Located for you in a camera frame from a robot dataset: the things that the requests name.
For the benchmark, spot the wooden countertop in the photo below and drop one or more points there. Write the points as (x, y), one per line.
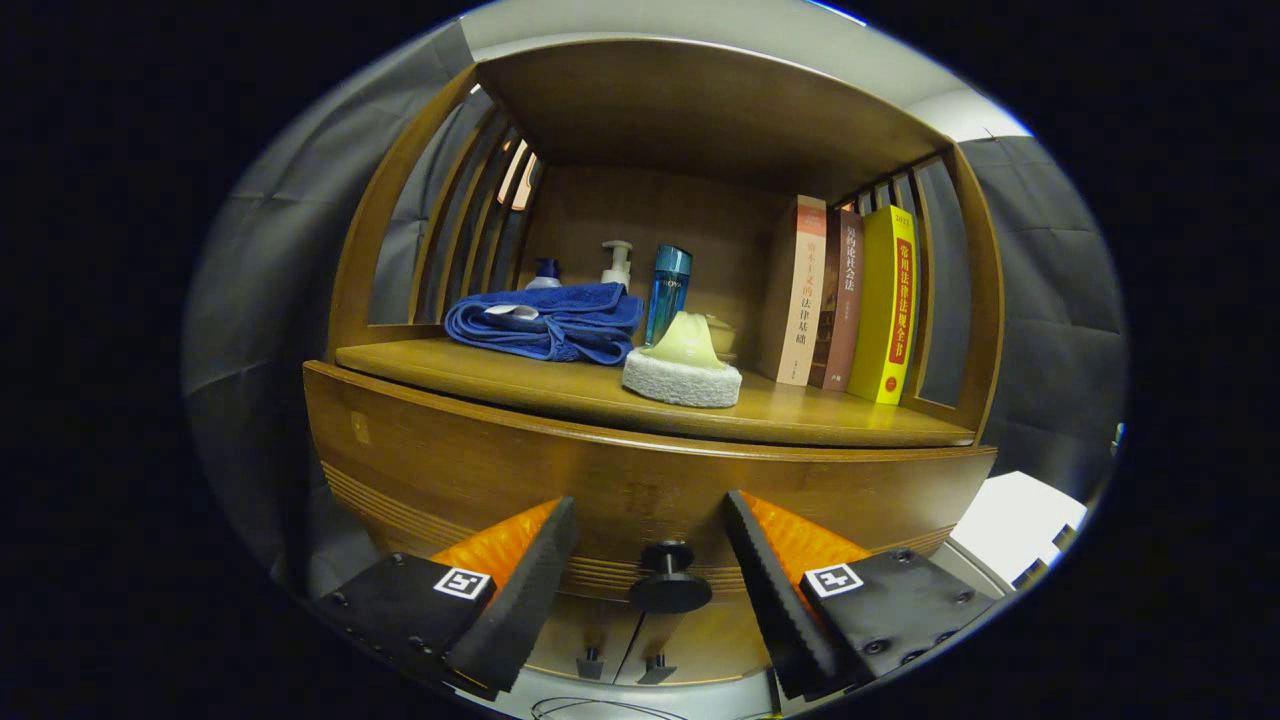
(800, 415)

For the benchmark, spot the beige lidded teacup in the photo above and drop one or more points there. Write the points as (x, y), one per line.
(722, 335)

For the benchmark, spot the black round drawer knob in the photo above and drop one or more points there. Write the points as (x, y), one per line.
(668, 592)

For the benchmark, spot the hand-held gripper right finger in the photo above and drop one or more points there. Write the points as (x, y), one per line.
(780, 605)

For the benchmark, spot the brown wooden cabinet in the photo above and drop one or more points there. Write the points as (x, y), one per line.
(700, 110)

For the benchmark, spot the folded blue towel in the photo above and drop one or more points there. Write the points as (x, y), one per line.
(560, 320)

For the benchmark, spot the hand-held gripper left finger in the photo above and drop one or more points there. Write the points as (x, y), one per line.
(525, 605)

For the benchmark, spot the small white blue-capped bottle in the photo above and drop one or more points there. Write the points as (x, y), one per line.
(545, 272)

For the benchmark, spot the beige orange-topped book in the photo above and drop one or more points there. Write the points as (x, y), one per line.
(800, 300)

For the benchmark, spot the clear blue bottle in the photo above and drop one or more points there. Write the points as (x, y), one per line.
(668, 290)

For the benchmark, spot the white panelled furniture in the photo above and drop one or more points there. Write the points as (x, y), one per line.
(1010, 515)

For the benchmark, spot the brown book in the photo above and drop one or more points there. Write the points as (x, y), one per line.
(840, 310)

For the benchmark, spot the white pump bottle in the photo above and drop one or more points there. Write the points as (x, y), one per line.
(619, 270)

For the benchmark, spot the wooden cabinet door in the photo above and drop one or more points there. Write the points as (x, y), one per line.
(710, 640)
(590, 630)

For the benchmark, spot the yellow book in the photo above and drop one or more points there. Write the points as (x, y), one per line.
(885, 310)

